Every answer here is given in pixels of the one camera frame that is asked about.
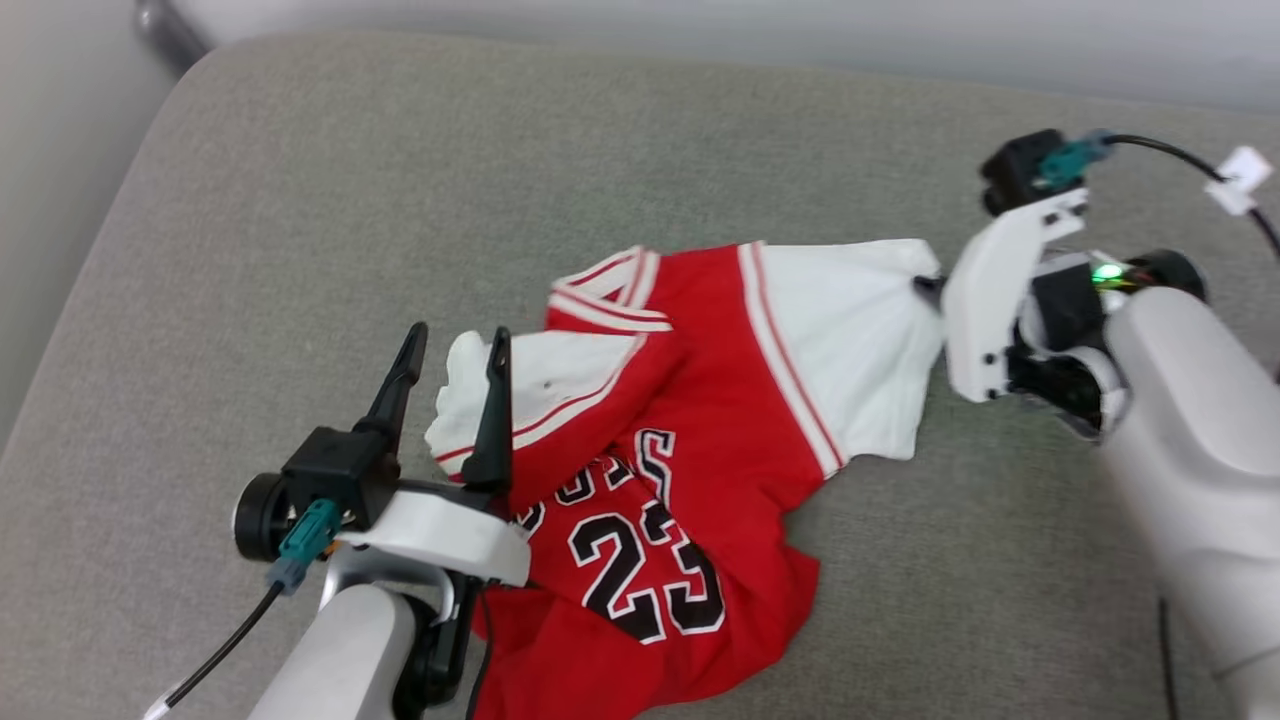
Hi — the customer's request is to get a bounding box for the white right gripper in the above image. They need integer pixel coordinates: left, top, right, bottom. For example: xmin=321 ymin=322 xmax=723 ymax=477
xmin=914 ymin=188 xmax=1133 ymax=443

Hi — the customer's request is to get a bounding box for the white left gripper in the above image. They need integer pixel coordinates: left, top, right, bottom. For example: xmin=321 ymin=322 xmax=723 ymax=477
xmin=340 ymin=322 xmax=532 ymax=587

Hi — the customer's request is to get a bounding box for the red white basketball jersey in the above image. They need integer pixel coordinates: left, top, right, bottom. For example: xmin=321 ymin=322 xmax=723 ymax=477
xmin=425 ymin=238 xmax=946 ymax=720

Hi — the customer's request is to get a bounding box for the beige fabric panel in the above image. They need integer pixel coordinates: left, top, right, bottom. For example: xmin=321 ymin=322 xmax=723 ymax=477
xmin=0 ymin=30 xmax=1280 ymax=720

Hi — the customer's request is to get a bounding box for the dark grey metal pole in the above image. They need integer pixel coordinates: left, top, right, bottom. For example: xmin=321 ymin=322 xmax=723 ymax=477
xmin=135 ymin=0 xmax=213 ymax=76

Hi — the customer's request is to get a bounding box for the right camera cable teal connector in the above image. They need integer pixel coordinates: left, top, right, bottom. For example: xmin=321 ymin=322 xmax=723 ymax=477
xmin=1035 ymin=128 xmax=1280 ymax=256

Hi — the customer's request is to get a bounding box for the camera cable teal connector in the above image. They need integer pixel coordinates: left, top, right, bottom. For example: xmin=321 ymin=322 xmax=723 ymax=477
xmin=1035 ymin=128 xmax=1280 ymax=256
xmin=165 ymin=498 xmax=346 ymax=706

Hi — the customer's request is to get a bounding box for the left camera cable teal connector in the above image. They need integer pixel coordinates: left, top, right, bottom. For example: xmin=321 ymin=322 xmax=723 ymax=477
xmin=165 ymin=498 xmax=346 ymax=706

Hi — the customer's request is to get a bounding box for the white right cable tag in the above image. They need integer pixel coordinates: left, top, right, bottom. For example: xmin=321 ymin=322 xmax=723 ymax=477
xmin=1205 ymin=147 xmax=1276 ymax=216

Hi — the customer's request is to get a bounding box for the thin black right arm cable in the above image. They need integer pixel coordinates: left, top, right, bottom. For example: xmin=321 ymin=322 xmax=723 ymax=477
xmin=1157 ymin=597 xmax=1181 ymax=720

